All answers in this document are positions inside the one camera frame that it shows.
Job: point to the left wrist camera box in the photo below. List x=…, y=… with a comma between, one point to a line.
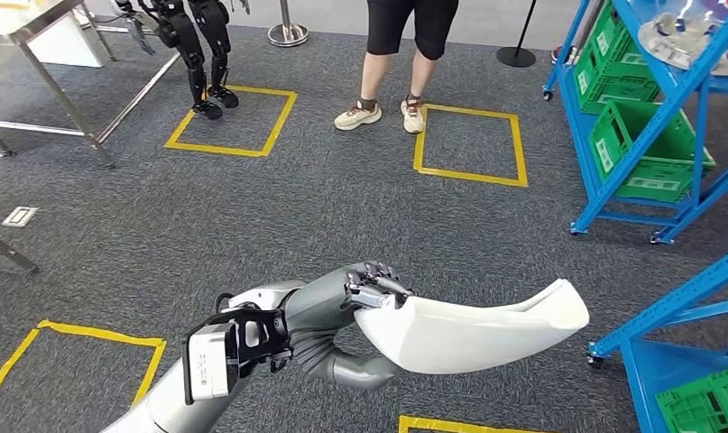
x=211, y=364

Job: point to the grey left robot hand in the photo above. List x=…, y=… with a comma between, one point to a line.
x=322, y=305

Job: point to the person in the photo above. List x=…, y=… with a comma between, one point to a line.
x=393, y=24

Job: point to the white curved plastic part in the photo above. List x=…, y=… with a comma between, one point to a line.
x=459, y=340

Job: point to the black round-base stanchion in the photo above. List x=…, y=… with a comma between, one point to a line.
x=516, y=57

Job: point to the silver stanchion post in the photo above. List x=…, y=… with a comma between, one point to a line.
x=287, y=35

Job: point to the silver wheel hubcap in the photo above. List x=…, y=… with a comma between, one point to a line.
x=680, y=36

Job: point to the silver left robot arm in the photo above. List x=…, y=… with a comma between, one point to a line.
x=166, y=406

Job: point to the metal floor socket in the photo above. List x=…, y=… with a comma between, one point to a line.
x=20, y=216

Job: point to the yellow tape floor square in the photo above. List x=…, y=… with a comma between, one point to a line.
x=220, y=150
x=100, y=333
x=459, y=425
x=471, y=177

